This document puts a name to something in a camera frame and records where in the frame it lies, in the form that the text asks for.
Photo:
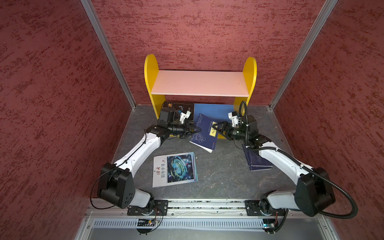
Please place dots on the right corner aluminium profile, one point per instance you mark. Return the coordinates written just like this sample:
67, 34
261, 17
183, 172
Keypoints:
318, 24

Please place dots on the navy book set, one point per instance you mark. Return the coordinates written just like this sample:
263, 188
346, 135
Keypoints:
256, 162

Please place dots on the slotted cable duct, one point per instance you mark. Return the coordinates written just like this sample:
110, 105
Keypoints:
197, 224

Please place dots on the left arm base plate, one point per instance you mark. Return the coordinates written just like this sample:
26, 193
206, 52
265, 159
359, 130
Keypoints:
153, 208

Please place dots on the right circuit board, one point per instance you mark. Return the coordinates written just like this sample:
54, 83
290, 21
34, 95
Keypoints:
270, 224

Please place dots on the left corner aluminium profile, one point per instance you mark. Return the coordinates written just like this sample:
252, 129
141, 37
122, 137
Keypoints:
97, 26

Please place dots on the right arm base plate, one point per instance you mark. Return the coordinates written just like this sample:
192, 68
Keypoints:
258, 208

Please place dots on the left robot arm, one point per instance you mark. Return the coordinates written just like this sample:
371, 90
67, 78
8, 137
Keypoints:
116, 181

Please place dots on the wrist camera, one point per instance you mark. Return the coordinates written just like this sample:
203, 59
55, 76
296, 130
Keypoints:
238, 121
170, 115

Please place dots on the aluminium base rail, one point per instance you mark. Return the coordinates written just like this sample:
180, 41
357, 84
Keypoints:
185, 208

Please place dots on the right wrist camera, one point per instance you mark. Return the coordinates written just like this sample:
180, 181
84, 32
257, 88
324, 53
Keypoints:
238, 121

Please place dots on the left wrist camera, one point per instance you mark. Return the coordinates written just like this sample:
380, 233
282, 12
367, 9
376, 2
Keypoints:
170, 115

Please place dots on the corner aluminium profile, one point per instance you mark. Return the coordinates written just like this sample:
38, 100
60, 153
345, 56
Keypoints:
318, 24
97, 26

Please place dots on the black Murphy's law book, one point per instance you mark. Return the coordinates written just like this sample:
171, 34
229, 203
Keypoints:
181, 106

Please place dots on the white science magazine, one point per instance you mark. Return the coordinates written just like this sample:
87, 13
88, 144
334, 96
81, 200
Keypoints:
174, 169

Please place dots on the circuit board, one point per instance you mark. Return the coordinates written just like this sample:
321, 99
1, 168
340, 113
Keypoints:
147, 223
270, 224

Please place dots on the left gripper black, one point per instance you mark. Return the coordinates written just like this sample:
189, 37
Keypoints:
186, 128

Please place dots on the navy book with dragon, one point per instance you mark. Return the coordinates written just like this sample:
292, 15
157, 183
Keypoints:
207, 137

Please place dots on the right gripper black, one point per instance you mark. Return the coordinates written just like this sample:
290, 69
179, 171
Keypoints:
225, 125

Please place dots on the left circuit board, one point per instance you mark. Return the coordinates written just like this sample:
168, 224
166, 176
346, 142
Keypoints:
147, 223

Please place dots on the yellow pink blue bookshelf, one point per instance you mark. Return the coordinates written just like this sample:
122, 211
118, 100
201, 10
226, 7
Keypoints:
160, 83

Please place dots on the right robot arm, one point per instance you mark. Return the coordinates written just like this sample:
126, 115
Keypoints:
312, 194

